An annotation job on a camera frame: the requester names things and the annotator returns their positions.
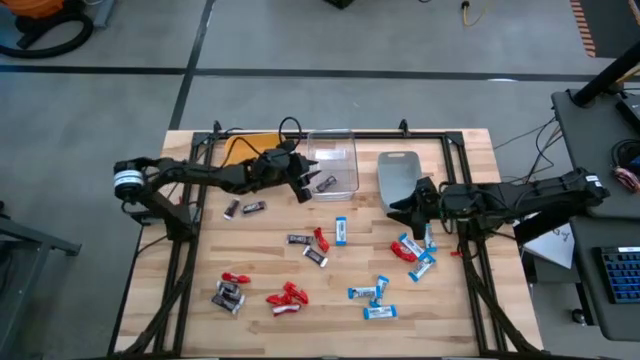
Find dark mat orange striped edge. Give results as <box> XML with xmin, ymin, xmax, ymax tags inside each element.
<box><xmin>568</xmin><ymin>0</ymin><xmax>640</xmax><ymax>59</ymax></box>

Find orange vacuum cleaner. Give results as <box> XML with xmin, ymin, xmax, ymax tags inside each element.
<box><xmin>13</xmin><ymin>0</ymin><xmax>67</xmax><ymax>21</ymax></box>

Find grey desk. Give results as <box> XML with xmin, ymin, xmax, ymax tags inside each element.
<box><xmin>568</xmin><ymin>214</ymin><xmax>640</xmax><ymax>343</ymax></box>
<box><xmin>550</xmin><ymin>87</ymin><xmax>640</xmax><ymax>222</ymax></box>

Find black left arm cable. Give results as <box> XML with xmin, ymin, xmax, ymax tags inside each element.
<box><xmin>277</xmin><ymin>115</ymin><xmax>304</xmax><ymax>151</ymax></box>

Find grey box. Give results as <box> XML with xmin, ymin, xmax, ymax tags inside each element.
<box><xmin>91</xmin><ymin>0</ymin><xmax>117</xmax><ymax>30</ymax></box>

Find grey metal table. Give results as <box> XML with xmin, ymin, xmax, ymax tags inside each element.
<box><xmin>0</xmin><ymin>199</ymin><xmax>83</xmax><ymax>351</ymax></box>

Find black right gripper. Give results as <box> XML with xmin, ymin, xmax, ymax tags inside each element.
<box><xmin>387</xmin><ymin>176</ymin><xmax>447</xmax><ymax>241</ymax></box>

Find black backlit keyboard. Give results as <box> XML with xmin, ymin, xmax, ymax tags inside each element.
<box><xmin>593</xmin><ymin>245</ymin><xmax>640</xmax><ymax>306</ymax></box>

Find yellow plastic bin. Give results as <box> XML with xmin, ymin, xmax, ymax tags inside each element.
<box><xmin>223</xmin><ymin>132</ymin><xmax>288</xmax><ymax>169</ymax></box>

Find clear plastic bin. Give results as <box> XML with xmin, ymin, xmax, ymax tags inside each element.
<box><xmin>306</xmin><ymin>128</ymin><xmax>361</xmax><ymax>202</ymax></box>

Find black coiled cable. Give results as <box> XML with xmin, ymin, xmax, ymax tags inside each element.
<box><xmin>610</xmin><ymin>138</ymin><xmax>640</xmax><ymax>172</ymax></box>

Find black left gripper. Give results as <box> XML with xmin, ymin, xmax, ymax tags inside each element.
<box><xmin>259</xmin><ymin>147</ymin><xmax>323</xmax><ymax>204</ymax></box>

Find black support beam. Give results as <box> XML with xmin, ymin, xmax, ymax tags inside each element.
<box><xmin>512</xmin><ymin>202</ymin><xmax>587</xmax><ymax>247</ymax></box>

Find yellow extension cable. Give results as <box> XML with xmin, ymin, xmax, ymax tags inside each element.
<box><xmin>460</xmin><ymin>0</ymin><xmax>490</xmax><ymax>28</ymax></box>

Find red braided cable bundle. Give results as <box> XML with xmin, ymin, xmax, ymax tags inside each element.
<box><xmin>612</xmin><ymin>165</ymin><xmax>640</xmax><ymax>195</ymax></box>

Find black pole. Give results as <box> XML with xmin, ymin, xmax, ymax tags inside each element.
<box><xmin>571</xmin><ymin>40</ymin><xmax>640</xmax><ymax>108</ymax></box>

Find black flat device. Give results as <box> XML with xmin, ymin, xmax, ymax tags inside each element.
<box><xmin>614</xmin><ymin>92</ymin><xmax>640</xmax><ymax>132</ymax></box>

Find black vacuum hose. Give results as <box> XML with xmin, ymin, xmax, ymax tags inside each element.
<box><xmin>0</xmin><ymin>10</ymin><xmax>96</xmax><ymax>60</ymax></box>

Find black floor cable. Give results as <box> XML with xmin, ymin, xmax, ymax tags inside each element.
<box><xmin>493</xmin><ymin>117</ymin><xmax>557</xmax><ymax>151</ymax></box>

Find grey plastic bin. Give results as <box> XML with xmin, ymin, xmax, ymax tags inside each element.
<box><xmin>377</xmin><ymin>150</ymin><xmax>424</xmax><ymax>214</ymax></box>

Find white paper sheet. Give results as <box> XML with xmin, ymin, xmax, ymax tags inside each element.
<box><xmin>521</xmin><ymin>222</ymin><xmax>577</xmax><ymax>270</ymax></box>

